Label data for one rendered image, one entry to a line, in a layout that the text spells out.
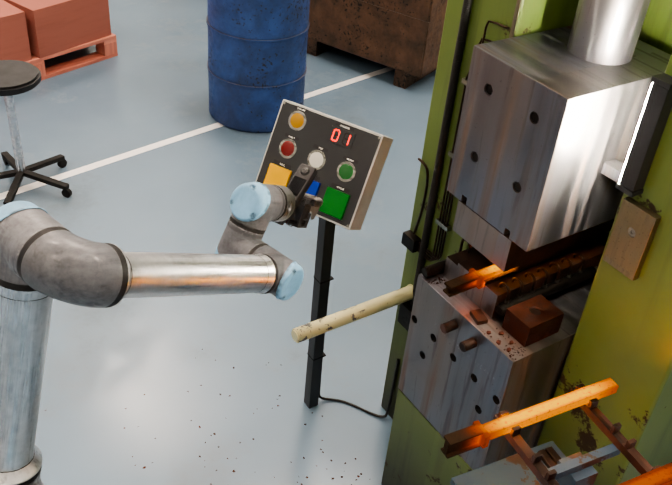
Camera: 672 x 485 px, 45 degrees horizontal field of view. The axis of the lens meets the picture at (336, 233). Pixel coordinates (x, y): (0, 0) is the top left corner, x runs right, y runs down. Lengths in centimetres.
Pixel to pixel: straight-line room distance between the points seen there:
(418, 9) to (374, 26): 35
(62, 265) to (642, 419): 137
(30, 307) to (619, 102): 129
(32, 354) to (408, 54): 396
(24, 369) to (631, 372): 134
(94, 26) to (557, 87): 403
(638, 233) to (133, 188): 286
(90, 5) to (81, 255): 404
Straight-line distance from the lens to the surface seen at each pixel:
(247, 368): 319
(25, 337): 160
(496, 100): 191
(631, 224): 188
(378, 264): 373
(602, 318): 206
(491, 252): 205
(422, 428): 249
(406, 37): 521
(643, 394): 207
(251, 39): 442
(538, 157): 185
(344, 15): 543
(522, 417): 180
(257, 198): 186
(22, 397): 169
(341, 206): 227
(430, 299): 221
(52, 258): 144
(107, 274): 144
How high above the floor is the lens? 228
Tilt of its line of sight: 36 degrees down
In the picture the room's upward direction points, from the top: 6 degrees clockwise
